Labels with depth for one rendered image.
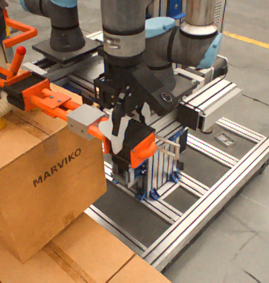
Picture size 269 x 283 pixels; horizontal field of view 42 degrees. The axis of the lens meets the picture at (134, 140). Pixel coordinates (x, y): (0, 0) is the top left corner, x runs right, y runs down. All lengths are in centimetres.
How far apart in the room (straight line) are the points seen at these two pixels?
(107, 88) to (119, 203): 132
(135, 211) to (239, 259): 61
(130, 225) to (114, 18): 138
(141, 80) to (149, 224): 129
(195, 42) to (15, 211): 72
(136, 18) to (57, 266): 98
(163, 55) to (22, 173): 56
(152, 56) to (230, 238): 127
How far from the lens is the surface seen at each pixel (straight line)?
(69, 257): 138
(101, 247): 138
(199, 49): 112
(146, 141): 73
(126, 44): 62
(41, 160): 104
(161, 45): 115
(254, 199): 237
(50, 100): 90
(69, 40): 154
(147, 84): 65
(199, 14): 109
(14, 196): 104
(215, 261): 203
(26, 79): 100
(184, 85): 129
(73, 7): 152
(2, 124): 108
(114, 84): 69
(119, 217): 189
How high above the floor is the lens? 168
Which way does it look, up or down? 39 degrees down
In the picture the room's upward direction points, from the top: straight up
